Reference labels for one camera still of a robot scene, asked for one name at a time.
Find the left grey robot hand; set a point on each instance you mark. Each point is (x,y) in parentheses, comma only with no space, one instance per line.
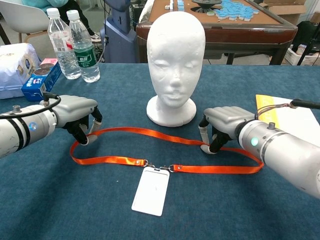
(73,107)

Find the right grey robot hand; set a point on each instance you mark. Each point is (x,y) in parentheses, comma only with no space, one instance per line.
(225,117)

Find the white ID badge holder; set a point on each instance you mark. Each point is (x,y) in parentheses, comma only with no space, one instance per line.
(151,192)

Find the white foam mannequin head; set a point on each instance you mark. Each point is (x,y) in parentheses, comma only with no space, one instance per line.
(175,50)

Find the blue cookie box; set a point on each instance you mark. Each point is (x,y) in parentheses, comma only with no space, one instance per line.
(37,85)

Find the water bottle red label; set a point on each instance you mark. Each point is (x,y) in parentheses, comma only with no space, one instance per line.
(62,62)

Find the water bottle green label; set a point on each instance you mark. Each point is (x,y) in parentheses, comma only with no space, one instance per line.
(86,60)

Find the small pink box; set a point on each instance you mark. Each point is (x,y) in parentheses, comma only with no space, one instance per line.
(50,61)

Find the white plastic tissue pack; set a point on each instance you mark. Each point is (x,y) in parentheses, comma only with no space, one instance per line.
(10,70)

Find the yellow and white book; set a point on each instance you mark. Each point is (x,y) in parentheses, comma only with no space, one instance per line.
(300,118)

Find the blue grey machine base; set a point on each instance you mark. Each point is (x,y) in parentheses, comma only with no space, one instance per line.
(117,37)

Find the brown mahjong table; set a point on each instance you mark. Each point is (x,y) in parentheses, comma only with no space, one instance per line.
(225,32)

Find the blue velvet tablecloth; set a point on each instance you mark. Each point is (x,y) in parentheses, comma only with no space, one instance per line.
(75,200)

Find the seated person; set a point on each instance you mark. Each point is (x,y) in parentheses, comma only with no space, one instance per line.
(77,7)

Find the white chair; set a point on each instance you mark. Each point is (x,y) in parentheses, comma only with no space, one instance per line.
(22,17)

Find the white storage basket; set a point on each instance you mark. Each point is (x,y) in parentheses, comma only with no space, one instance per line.
(312,60)

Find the pile of blue mahjong tiles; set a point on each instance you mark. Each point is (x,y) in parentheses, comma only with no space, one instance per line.
(232,10)

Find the black round disc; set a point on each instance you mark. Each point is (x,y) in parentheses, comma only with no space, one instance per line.
(202,6)

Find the black chair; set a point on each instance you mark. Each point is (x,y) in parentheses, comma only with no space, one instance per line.
(305,32)

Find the white cloth bundle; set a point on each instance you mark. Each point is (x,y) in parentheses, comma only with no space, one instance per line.
(146,12)

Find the row of mahjong tiles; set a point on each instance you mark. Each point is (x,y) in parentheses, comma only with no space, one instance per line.
(180,3)

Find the brown cardboard box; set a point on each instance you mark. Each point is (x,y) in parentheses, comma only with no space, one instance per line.
(285,10)

